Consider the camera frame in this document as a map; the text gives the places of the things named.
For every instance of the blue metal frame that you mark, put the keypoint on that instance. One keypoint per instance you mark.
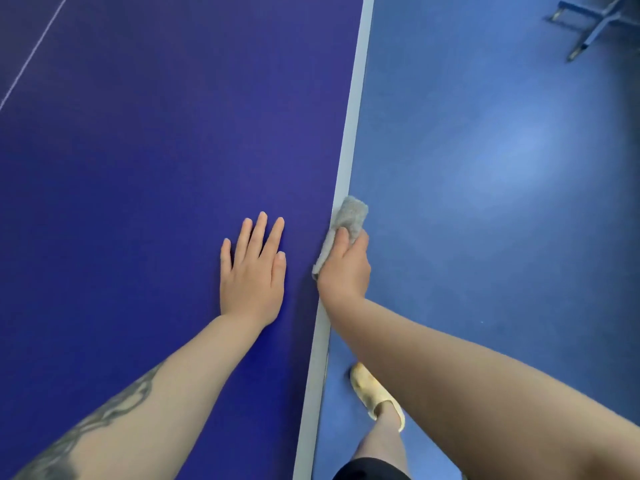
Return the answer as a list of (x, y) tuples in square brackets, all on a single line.
[(595, 32)]

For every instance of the person's left leg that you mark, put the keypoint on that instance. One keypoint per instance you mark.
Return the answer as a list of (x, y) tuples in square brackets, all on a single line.
[(382, 444)]

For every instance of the person's right hand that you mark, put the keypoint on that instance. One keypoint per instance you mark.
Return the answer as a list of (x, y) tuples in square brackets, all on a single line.
[(345, 274)]

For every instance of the grey cleaning cloth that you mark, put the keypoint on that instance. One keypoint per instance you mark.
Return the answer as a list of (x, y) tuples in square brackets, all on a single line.
[(350, 212)]

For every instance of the person's left forearm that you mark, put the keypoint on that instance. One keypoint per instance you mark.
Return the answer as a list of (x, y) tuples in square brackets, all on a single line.
[(150, 404)]

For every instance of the person's right forearm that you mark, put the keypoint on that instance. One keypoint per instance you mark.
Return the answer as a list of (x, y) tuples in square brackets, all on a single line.
[(475, 384)]

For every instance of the black shorts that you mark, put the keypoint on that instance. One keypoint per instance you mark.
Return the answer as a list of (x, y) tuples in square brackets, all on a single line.
[(370, 472)]

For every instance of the person's left hand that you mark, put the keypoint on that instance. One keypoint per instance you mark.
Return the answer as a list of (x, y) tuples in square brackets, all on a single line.
[(252, 284)]

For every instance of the cream left slipper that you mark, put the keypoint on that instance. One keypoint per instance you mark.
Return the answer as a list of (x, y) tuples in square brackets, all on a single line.
[(372, 389)]

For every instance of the blue table tennis table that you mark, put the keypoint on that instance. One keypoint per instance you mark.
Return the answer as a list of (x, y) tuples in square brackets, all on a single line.
[(150, 144)]

